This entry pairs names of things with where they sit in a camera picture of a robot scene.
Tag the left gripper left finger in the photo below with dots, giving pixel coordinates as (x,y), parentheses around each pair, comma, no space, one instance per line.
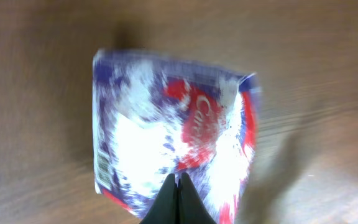
(164,208)

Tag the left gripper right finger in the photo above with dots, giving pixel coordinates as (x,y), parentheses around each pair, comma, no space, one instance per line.
(191,209)

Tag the purple red tissue pack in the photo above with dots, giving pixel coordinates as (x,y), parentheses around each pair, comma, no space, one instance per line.
(155,115)

